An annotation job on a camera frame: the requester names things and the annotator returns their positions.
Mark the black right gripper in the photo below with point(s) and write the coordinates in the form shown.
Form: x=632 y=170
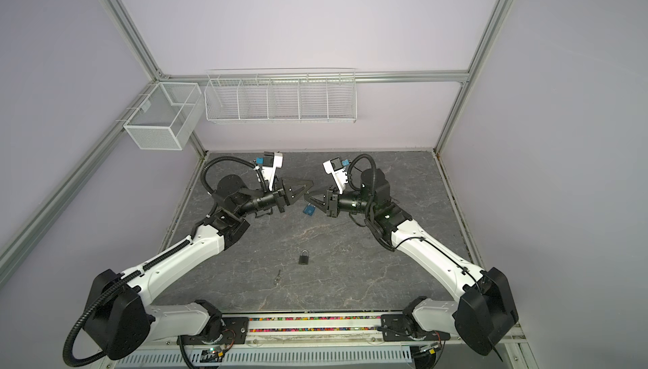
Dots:
x=333 y=206

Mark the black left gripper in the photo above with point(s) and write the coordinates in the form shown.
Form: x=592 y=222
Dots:
x=285 y=195

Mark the blue padlock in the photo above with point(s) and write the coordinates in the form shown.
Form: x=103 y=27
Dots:
x=309 y=210

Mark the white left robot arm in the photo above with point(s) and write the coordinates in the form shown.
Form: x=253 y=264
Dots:
x=119 y=315

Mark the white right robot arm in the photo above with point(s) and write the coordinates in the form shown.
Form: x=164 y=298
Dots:
x=483 y=310

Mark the small silver key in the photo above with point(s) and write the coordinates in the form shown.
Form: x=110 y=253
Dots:
x=277 y=278

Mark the white mesh box basket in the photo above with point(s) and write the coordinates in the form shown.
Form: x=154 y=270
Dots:
x=167 y=116

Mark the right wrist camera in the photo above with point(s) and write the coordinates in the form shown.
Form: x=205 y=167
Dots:
x=338 y=169

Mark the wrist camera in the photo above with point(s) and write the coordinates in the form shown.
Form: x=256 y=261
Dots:
x=338 y=169
x=268 y=164

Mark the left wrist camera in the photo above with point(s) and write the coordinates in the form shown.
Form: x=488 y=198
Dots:
x=268 y=164

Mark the white wire shelf basket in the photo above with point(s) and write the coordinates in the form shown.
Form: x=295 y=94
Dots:
x=297 y=95

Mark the white slotted cable duct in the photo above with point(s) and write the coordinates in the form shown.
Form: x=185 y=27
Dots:
x=271 y=357

